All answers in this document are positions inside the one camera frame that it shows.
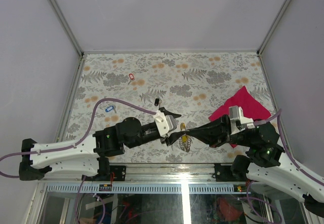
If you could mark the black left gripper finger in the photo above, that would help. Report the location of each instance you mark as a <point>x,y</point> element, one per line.
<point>168,113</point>
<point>179,134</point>

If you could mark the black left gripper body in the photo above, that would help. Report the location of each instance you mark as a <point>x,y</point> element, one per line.
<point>163,140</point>

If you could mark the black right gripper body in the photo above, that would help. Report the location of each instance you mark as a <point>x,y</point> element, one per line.
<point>228,138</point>

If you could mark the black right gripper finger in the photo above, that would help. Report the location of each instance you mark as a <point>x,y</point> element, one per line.
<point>217,126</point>
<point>212,139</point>

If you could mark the large keyring with yellow grip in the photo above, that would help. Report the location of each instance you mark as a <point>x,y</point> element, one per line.
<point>185,143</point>

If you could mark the yellow tagged key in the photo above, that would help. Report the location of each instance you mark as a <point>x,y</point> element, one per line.
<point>182,127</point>

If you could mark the blue tagged key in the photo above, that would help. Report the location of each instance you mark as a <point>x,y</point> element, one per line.
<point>111,108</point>

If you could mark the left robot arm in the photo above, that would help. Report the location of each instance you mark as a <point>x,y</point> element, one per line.
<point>89,157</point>

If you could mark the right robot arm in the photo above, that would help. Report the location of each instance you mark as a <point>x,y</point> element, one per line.
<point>266,160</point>

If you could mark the black tagged key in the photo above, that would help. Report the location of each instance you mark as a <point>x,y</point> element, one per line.
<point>157,102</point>

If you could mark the pink cloth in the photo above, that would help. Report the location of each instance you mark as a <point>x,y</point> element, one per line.
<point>242,98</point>

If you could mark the floral tablecloth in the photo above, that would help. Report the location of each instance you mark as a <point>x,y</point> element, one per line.
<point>191,84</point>

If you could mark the red tagged key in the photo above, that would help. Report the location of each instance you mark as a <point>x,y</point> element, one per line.
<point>131,77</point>

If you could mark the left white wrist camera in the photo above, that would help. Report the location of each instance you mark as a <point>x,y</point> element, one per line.
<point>165,124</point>

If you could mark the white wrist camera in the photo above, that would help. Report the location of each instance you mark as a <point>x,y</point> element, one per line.
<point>165,124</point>
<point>238,121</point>

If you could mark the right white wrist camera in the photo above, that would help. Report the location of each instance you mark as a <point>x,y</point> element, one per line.
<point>238,121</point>

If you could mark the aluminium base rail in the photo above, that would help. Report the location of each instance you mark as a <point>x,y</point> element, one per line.
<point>138,173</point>

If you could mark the white slotted cable duct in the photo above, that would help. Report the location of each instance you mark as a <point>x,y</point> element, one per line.
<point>125,188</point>

